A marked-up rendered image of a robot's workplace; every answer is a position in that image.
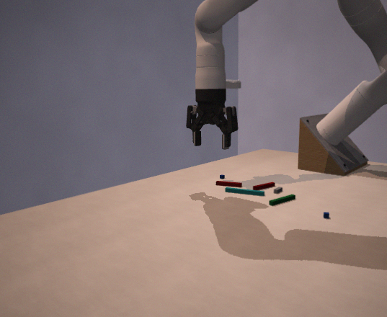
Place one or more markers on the turquoise rod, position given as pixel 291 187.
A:
pixel 244 191

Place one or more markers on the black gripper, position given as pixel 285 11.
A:
pixel 211 110

